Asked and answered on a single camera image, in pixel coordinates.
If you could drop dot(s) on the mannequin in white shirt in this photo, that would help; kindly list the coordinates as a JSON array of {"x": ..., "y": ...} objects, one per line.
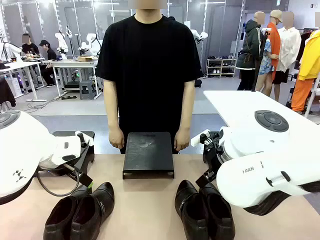
[{"x": 290, "y": 47}]

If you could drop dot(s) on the dark leather buckle shoe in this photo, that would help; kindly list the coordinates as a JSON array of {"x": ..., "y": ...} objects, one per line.
[{"x": 100, "y": 200}]

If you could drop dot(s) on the cardboard box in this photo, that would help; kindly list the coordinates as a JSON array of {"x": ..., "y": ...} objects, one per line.
[{"x": 85, "y": 59}]

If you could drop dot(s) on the mannequin in yellow hoodie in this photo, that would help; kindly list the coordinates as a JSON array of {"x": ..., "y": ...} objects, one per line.
[{"x": 308, "y": 62}]

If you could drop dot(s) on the seated person black shirt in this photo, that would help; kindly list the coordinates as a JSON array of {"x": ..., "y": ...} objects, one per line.
[{"x": 30, "y": 47}]

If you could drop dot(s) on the white shoe rack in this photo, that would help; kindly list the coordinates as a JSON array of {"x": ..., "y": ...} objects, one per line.
[{"x": 221, "y": 67}]

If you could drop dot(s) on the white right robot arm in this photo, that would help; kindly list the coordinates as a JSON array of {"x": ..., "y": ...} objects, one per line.
[{"x": 250, "y": 175}]

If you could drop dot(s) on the mannequin in blue floral outfit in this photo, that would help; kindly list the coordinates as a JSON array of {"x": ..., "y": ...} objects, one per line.
[{"x": 265, "y": 62}]

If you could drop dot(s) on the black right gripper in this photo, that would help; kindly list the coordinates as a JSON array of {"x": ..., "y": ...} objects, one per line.
[{"x": 212, "y": 155}]

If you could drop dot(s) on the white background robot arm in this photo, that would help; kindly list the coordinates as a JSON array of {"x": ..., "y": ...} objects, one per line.
[
  {"x": 91, "y": 42},
  {"x": 62, "y": 42},
  {"x": 11, "y": 48},
  {"x": 201, "y": 36}
]

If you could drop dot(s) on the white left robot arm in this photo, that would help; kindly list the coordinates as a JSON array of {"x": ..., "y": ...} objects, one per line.
[{"x": 20, "y": 150}]

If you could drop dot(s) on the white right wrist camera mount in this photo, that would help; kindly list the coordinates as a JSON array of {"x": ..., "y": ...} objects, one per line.
[{"x": 197, "y": 140}]

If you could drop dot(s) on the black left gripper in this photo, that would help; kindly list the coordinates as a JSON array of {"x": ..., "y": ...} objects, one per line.
[{"x": 58, "y": 168}]

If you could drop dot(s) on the person torso black t-shirt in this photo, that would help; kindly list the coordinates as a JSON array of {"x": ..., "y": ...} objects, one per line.
[{"x": 150, "y": 75}]

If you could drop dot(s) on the mannequin in orange shirt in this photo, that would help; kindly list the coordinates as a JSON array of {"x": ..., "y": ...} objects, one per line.
[{"x": 273, "y": 37}]

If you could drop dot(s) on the seated person black cap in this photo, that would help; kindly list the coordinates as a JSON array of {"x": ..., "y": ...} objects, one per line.
[{"x": 51, "y": 56}]

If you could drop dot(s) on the black narrow shoe stand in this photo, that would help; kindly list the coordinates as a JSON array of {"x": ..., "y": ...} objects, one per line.
[{"x": 148, "y": 152}]

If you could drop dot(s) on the mannequin in green jacket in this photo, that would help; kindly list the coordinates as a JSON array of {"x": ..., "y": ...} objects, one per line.
[{"x": 250, "y": 45}]

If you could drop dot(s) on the person's right hand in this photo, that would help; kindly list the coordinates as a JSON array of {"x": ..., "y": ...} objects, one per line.
[{"x": 117, "y": 138}]

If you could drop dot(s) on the person's left forearm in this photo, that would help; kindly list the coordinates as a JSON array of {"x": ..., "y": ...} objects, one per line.
[{"x": 186, "y": 107}]

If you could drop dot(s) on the black wide shoe stand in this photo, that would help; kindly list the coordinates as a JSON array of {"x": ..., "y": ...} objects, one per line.
[{"x": 88, "y": 160}]

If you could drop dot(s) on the black leather plain shoe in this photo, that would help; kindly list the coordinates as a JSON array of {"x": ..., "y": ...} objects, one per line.
[{"x": 220, "y": 217}]

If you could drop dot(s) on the white background desk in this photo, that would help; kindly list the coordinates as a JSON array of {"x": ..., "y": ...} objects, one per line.
[
  {"x": 72, "y": 63},
  {"x": 17, "y": 65}
]

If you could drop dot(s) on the grey plastic stool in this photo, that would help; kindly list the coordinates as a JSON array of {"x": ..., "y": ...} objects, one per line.
[{"x": 87, "y": 90}]

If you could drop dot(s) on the person's left hand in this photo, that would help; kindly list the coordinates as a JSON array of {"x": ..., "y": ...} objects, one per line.
[{"x": 182, "y": 140}]

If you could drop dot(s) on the person's right forearm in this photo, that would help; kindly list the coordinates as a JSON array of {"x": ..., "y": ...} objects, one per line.
[{"x": 112, "y": 107}]

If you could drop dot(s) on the black hanging garment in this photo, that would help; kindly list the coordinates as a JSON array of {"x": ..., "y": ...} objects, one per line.
[{"x": 6, "y": 92}]

